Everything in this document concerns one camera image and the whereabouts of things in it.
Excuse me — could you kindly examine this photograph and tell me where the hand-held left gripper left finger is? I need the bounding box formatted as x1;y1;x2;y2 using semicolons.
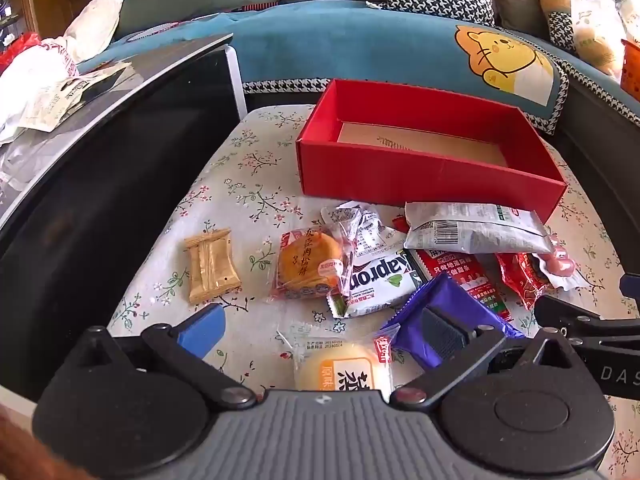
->
75;303;259;408

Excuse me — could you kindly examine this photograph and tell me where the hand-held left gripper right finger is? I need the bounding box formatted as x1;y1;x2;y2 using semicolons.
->
390;306;587;408

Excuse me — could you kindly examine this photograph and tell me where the purple snack packet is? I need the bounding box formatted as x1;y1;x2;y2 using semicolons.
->
380;272;526;374

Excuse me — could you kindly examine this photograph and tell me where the long silver snack packet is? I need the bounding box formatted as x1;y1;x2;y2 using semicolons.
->
403;202;556;257

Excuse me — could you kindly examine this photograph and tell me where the yellow cake packet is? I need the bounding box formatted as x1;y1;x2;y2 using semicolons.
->
277;329;402;394

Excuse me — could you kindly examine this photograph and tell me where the orange round pastry packet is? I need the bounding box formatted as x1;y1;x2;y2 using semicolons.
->
270;227;352;302

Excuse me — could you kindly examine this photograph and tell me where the small white snack packet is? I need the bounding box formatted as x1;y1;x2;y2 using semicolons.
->
320;201;402;262

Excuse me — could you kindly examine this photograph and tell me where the red cardboard box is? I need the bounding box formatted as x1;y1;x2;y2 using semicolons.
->
295;78;569;225

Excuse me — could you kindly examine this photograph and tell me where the pink candy packet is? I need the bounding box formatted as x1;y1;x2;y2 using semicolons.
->
537;247;592;292

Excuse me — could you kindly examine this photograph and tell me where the dark red snack packet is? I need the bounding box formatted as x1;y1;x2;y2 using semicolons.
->
495;252;554;311

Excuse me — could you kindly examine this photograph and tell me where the red and white snack packet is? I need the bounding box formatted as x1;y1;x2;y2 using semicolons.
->
412;247;514;322

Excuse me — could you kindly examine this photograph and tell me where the gold snack packet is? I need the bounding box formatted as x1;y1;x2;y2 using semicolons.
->
183;228;243;306

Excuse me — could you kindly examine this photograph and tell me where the white and green snack packet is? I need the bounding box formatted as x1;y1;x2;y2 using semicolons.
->
327;247;427;319

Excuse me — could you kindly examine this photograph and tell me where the plain blue sofa cover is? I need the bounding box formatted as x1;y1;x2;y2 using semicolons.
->
550;49;640;128

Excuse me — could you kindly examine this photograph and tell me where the orange basket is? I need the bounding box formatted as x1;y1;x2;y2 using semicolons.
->
620;38;640;104

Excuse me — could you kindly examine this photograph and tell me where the translucent white plastic bag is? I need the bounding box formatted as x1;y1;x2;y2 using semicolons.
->
569;0;627;79

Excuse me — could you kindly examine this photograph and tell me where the printed paper leaflet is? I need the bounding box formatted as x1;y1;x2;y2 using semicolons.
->
30;62;134;134

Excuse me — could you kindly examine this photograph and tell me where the small houndstooth pillow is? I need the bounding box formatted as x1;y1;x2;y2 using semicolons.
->
534;0;577;52

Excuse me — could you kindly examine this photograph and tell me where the white plastic bag red print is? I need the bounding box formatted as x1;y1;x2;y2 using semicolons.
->
0;37;81;146

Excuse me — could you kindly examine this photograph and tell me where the lion print blue sofa cover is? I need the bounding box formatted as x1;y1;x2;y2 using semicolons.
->
77;0;571;137

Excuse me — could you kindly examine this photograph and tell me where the white garment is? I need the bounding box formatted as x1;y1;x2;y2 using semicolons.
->
62;0;124;64

